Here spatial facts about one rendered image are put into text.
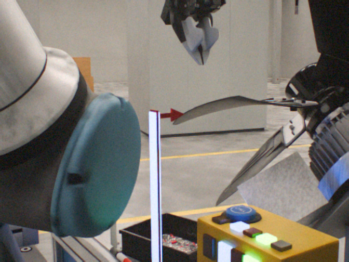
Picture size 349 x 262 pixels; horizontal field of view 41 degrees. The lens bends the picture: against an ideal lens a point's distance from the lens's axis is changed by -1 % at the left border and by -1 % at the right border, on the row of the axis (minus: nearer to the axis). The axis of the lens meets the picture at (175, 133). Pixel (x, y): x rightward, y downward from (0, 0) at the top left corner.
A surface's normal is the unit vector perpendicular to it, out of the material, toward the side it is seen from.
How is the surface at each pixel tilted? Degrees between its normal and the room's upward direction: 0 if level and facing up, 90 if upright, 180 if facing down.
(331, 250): 90
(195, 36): 94
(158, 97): 90
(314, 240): 0
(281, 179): 55
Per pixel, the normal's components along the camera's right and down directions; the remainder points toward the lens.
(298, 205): -0.31, -0.43
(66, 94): 0.47, -0.44
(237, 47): 0.33, 0.16
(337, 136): -0.73, -0.16
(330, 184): -0.88, 0.18
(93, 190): 0.94, 0.13
